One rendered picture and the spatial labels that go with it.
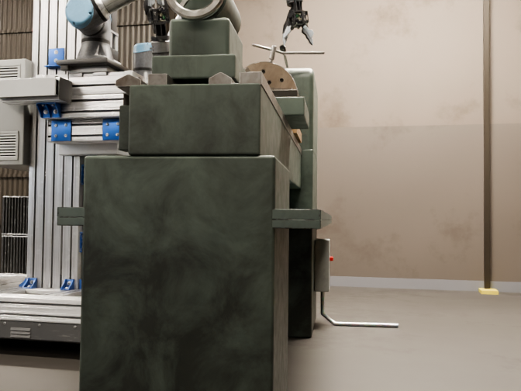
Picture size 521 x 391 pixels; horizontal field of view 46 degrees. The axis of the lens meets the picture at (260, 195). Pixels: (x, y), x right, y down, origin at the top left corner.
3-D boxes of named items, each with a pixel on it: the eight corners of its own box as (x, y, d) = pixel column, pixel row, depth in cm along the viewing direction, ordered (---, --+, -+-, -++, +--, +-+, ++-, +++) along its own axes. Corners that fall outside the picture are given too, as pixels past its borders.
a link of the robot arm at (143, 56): (127, 68, 299) (128, 40, 300) (144, 74, 311) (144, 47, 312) (147, 66, 294) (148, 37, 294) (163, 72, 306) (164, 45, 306)
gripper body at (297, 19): (294, 23, 276) (291, -3, 277) (287, 29, 284) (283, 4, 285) (309, 23, 279) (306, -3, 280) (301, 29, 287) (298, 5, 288)
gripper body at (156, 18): (169, 5, 227) (172, 39, 230) (165, 5, 234) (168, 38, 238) (148, 7, 224) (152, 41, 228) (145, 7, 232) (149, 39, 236)
